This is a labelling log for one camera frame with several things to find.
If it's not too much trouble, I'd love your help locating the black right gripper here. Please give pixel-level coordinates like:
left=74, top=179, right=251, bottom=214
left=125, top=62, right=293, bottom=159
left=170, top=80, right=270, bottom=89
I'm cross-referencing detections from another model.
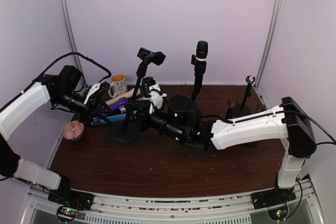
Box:
left=124, top=101, right=185, bottom=144

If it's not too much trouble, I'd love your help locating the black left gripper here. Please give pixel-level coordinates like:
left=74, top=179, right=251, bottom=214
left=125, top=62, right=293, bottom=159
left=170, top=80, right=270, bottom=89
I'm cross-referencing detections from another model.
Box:
left=53, top=88, right=112, bottom=127

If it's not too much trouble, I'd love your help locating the silver glitter microphone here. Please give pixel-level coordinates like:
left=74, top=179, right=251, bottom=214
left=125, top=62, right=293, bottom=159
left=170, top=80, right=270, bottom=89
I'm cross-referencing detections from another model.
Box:
left=119, top=97, right=150, bottom=113

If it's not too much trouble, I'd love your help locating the pale pink microphone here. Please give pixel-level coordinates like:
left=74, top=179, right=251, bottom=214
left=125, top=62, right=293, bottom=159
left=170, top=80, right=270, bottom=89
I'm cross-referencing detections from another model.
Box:
left=106, top=89, right=134, bottom=106

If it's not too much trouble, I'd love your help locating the purple microphone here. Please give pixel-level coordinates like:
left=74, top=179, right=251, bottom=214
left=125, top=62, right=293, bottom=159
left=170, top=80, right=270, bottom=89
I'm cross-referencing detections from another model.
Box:
left=104, top=98, right=128, bottom=116

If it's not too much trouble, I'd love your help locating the black stand with glitter microphone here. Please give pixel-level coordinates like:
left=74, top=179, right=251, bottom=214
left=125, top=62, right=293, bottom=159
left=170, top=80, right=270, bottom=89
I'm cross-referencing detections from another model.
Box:
left=109, top=47, right=166, bottom=145

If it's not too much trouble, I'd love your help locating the black stand for purple microphone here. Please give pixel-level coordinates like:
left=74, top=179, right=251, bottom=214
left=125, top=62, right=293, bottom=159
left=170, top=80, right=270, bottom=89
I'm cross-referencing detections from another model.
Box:
left=225, top=96, right=240, bottom=119

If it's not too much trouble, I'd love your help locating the black stand for pink microphone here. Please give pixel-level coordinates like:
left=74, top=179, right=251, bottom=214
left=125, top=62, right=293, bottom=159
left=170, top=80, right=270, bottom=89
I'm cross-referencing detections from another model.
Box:
left=238, top=75, right=256, bottom=116

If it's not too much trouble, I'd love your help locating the blue microphone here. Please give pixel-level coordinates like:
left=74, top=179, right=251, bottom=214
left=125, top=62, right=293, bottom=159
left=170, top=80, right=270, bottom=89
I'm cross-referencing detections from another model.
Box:
left=93, top=113, right=126, bottom=124

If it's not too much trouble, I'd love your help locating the black stand with blue microphone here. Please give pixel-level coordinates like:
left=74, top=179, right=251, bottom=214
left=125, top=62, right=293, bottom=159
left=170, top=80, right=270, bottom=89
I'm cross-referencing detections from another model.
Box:
left=243, top=141, right=259, bottom=147

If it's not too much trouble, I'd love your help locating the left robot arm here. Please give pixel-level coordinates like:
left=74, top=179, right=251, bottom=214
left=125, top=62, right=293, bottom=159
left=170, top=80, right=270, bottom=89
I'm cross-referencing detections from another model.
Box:
left=1, top=52, right=112, bottom=205

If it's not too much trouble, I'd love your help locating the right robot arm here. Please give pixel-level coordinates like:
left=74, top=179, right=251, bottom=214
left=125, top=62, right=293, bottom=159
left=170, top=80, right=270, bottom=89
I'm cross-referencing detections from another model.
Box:
left=131, top=77, right=317, bottom=204

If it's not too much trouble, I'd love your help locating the black microphone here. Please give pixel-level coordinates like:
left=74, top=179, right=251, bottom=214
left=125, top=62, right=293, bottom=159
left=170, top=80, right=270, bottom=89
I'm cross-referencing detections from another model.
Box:
left=191, top=40, right=208, bottom=101

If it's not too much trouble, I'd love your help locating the white floral ceramic mug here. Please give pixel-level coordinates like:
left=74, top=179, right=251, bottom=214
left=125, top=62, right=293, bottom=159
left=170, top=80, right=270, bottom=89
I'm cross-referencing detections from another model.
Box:
left=108, top=73, right=128, bottom=98

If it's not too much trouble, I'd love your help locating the red patterned small bowl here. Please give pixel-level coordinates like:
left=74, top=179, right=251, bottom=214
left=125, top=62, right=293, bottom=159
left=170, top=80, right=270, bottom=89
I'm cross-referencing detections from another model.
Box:
left=62, top=120, right=84, bottom=142

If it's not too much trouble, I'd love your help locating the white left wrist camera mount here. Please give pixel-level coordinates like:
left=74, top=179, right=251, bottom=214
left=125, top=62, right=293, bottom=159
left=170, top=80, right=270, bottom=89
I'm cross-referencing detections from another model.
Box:
left=84, top=82, right=110, bottom=105

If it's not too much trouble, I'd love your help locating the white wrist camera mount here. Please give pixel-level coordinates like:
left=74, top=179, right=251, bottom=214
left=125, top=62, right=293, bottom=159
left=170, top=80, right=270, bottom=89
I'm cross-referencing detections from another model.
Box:
left=84, top=82, right=110, bottom=105
left=149, top=83, right=167, bottom=114

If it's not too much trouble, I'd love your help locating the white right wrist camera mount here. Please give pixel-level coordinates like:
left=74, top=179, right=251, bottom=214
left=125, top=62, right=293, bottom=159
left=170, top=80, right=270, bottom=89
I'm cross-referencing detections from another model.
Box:
left=149, top=83, right=167, bottom=114

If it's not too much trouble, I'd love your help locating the aluminium corner frame post left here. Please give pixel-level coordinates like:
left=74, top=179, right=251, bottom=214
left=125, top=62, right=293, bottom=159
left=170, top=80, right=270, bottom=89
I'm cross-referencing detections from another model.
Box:
left=54, top=0, right=82, bottom=70

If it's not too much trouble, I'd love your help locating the aluminium corner frame post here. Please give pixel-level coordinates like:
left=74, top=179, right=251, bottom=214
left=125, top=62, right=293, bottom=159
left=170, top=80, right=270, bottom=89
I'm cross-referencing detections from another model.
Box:
left=54, top=0, right=82, bottom=70
left=253, top=0, right=287, bottom=91

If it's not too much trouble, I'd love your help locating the aluminium corner frame post right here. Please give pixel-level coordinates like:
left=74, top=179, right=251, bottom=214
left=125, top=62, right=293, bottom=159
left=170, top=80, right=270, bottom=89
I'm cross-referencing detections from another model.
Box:
left=253, top=0, right=287, bottom=91

